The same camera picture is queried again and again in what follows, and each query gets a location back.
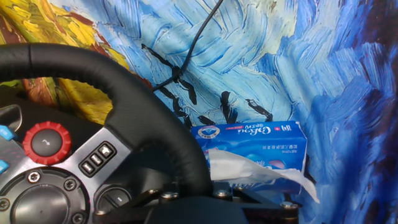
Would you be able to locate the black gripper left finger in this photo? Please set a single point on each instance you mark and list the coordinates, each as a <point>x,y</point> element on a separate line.
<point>130,211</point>

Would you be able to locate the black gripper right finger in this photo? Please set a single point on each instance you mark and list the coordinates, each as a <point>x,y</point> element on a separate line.
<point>267,211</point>

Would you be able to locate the black steering wheel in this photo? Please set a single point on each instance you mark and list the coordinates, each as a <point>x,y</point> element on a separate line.
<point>124,93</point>

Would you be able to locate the blue tissue pack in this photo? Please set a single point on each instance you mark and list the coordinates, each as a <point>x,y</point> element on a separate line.
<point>248,140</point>

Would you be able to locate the painted wheatfield cloth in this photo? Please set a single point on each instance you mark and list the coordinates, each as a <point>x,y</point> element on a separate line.
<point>280,62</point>

